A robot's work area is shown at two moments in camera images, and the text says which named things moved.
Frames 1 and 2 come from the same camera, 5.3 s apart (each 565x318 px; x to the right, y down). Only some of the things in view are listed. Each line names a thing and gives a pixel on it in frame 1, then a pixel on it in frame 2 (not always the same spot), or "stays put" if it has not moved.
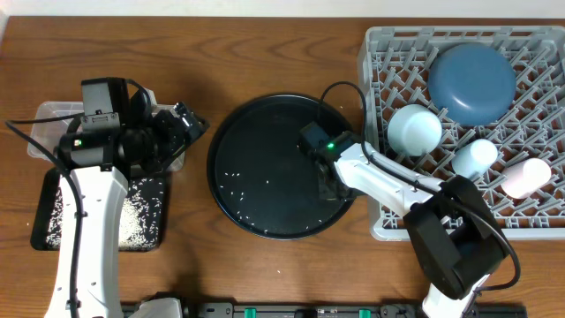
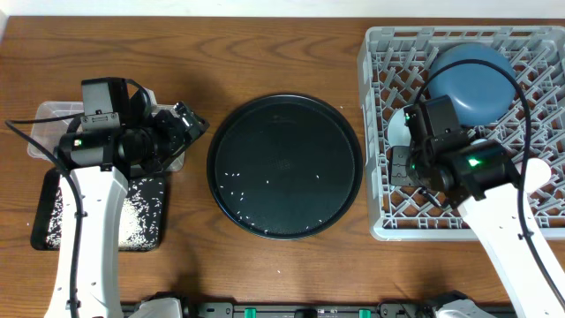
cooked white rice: x=141 y=219 stays put
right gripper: x=327 y=193 -> x=399 y=156
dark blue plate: x=471 y=84 stays put
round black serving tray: x=260 y=177 stays put
